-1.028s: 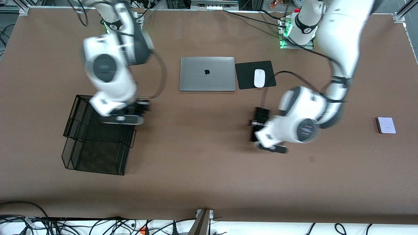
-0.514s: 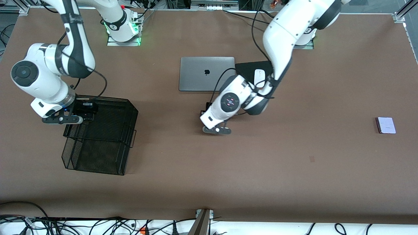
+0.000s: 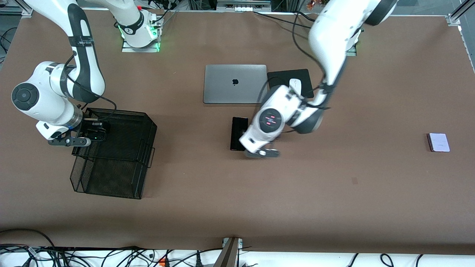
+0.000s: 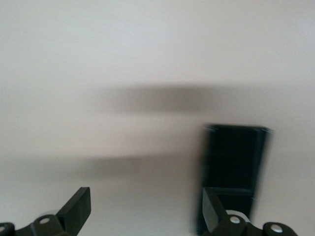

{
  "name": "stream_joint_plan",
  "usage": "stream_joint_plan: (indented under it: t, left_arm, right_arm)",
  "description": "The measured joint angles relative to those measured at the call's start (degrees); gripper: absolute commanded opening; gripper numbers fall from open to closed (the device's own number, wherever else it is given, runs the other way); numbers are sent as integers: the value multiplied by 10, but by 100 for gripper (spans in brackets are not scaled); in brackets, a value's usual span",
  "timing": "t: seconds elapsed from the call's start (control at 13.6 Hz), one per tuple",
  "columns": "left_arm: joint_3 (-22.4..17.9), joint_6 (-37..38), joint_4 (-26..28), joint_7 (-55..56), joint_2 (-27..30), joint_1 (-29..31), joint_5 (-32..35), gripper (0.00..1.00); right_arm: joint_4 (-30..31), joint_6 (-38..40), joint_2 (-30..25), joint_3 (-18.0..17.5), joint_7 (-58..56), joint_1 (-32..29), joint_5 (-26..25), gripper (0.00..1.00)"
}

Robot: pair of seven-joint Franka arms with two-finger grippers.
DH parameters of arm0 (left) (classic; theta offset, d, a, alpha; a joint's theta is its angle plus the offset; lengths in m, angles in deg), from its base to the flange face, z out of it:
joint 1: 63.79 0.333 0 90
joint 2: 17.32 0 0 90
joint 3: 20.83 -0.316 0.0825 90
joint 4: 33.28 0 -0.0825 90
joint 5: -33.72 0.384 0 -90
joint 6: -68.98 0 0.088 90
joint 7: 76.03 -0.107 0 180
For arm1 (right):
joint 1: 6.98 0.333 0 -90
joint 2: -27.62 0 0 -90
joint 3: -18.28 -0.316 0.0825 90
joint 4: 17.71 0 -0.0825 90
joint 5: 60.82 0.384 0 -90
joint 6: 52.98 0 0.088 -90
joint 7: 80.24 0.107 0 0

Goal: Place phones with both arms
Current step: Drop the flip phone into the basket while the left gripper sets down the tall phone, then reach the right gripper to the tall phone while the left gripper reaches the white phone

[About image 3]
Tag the black slab smartphone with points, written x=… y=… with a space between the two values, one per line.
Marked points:
x=237 y=129

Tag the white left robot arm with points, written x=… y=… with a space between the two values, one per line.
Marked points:
x=334 y=33

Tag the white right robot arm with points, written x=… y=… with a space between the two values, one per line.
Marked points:
x=41 y=100

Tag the black mesh basket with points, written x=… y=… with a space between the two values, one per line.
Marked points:
x=107 y=181

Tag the silver laptop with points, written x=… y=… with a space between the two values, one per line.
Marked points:
x=222 y=89

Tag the white power strip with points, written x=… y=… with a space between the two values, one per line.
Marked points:
x=241 y=8

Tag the black mouse pad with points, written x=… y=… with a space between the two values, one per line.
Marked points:
x=285 y=76

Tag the white computer mouse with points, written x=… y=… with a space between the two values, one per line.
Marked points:
x=295 y=83

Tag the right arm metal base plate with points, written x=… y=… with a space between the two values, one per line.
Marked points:
x=148 y=49

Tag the short aluminium frame rail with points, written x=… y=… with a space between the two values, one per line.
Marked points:
x=15 y=11

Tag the metal camera post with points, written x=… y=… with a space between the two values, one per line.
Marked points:
x=228 y=256

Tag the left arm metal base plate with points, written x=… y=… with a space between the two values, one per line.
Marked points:
x=352 y=53

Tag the long aluminium frame rail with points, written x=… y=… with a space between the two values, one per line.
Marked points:
x=453 y=19

